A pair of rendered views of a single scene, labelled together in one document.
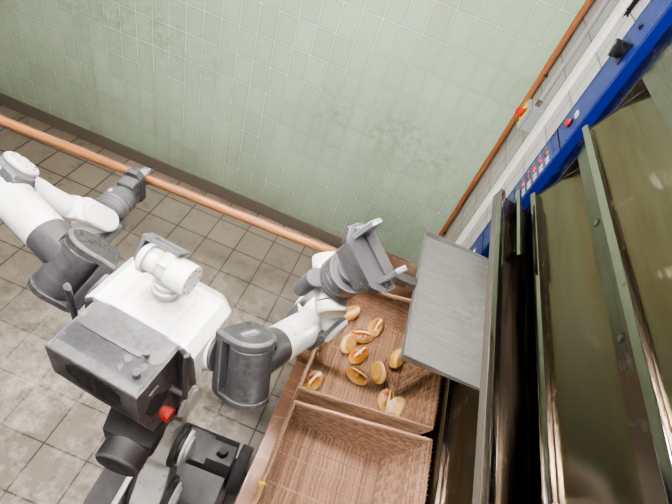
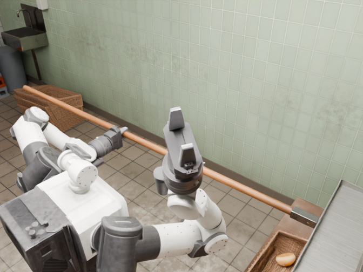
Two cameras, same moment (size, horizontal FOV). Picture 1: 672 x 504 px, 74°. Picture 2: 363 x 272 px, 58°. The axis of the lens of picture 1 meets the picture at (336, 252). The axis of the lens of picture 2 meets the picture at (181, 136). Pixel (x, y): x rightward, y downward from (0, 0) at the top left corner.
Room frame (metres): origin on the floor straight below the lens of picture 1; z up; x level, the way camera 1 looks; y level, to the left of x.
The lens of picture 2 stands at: (0.12, -0.37, 2.06)
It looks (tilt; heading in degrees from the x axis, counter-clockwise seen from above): 34 degrees down; 38
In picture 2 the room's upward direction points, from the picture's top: straight up
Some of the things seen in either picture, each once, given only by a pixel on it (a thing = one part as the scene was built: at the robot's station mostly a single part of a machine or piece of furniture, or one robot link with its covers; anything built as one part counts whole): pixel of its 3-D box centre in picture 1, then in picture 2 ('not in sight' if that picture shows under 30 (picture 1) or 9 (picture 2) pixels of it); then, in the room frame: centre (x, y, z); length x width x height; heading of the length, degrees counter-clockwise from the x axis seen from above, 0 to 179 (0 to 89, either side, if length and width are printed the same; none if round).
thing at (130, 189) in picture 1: (125, 194); (108, 142); (0.90, 0.66, 1.19); 0.12 x 0.10 x 0.13; 0
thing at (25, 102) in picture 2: not in sight; (48, 103); (1.85, 2.91, 0.26); 0.56 x 0.49 x 0.28; 96
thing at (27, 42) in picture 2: not in sight; (27, 47); (2.15, 3.66, 0.69); 0.46 x 0.36 x 0.94; 89
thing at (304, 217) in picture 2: (402, 280); (304, 217); (1.01, -0.23, 1.20); 0.09 x 0.04 x 0.03; 90
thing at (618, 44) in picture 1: (623, 41); not in sight; (1.50, -0.53, 1.92); 0.06 x 0.04 x 0.11; 179
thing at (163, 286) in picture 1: (169, 273); (78, 171); (0.51, 0.29, 1.47); 0.10 x 0.07 x 0.09; 82
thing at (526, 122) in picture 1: (529, 115); not in sight; (1.95, -0.55, 1.46); 0.10 x 0.07 x 0.10; 179
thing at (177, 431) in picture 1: (162, 417); not in sight; (0.49, 0.30, 0.78); 0.18 x 0.15 x 0.47; 90
